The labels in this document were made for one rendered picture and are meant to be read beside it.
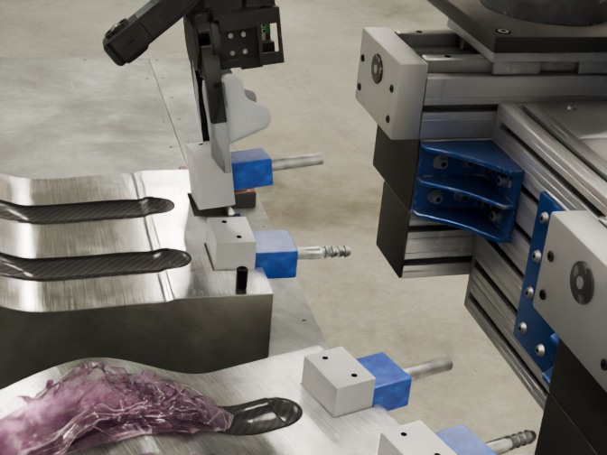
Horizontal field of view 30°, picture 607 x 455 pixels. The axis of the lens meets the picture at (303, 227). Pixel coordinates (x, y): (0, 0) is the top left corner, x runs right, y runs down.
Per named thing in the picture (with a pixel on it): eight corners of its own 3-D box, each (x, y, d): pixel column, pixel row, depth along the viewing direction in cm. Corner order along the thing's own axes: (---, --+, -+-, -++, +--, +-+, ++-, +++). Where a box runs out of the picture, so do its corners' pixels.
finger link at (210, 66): (229, 122, 103) (215, 24, 102) (212, 124, 102) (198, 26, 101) (222, 121, 107) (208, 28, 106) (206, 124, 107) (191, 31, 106)
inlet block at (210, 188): (317, 177, 116) (313, 125, 114) (330, 190, 111) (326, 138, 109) (191, 195, 113) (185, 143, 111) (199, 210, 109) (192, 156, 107)
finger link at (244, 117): (281, 166, 106) (266, 68, 104) (219, 176, 104) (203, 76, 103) (275, 165, 109) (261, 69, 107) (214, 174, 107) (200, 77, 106)
